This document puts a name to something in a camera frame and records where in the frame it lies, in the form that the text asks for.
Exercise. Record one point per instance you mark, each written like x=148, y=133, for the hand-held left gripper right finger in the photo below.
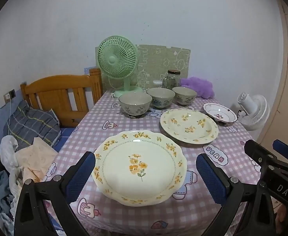
x=212, y=179

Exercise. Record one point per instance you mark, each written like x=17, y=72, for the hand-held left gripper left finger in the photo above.
x=81, y=174

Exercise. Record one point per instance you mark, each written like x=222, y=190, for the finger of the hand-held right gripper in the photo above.
x=258, y=151
x=285, y=150

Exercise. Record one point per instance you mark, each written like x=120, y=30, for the white plate red flower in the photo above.
x=220, y=113

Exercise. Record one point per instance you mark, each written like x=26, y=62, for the scalloped yellow floral plate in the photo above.
x=139, y=167

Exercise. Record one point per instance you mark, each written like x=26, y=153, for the round yellow floral plate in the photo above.
x=188, y=125

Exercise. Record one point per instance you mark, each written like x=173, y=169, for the floral ceramic bowl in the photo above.
x=161, y=98
x=135, y=105
x=184, y=95

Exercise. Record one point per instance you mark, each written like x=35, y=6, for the white standing fan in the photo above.
x=254, y=113

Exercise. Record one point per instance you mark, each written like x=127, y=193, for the blue bed sheet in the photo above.
x=64, y=137

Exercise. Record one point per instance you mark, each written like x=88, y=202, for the peach cloth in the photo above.
x=35, y=157

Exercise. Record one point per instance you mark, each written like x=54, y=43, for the grey plaid pillow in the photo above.
x=33, y=125

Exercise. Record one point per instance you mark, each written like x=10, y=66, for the pink checked tablecloth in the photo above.
x=139, y=124

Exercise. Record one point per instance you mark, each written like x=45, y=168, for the purple plush toy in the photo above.
x=198, y=86

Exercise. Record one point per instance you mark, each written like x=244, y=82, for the glass jar dark lid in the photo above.
x=171, y=80

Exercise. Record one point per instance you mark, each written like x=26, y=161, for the cotton swab container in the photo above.
x=158, y=84

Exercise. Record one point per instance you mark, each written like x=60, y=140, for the green desk fan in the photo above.
x=114, y=59

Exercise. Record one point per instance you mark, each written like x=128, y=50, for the green printed board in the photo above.
x=158, y=61

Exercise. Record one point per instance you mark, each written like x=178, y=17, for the dark wall switch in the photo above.
x=12, y=93

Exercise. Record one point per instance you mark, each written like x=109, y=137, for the white wall socket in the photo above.
x=6, y=96

